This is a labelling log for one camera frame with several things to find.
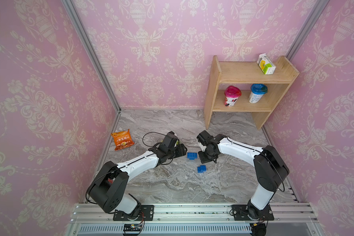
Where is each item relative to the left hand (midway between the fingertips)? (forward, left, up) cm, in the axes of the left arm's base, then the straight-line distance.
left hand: (185, 151), depth 87 cm
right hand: (-3, -11, -5) cm, 13 cm away
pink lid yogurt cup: (+25, -27, +23) cm, 43 cm away
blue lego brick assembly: (0, -5, -5) cm, 7 cm away
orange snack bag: (+11, +42, -5) cm, 44 cm away
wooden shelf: (+23, -49, +13) cm, 56 cm away
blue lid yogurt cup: (+29, -43, +23) cm, 57 cm away
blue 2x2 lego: (-8, -10, -5) cm, 14 cm away
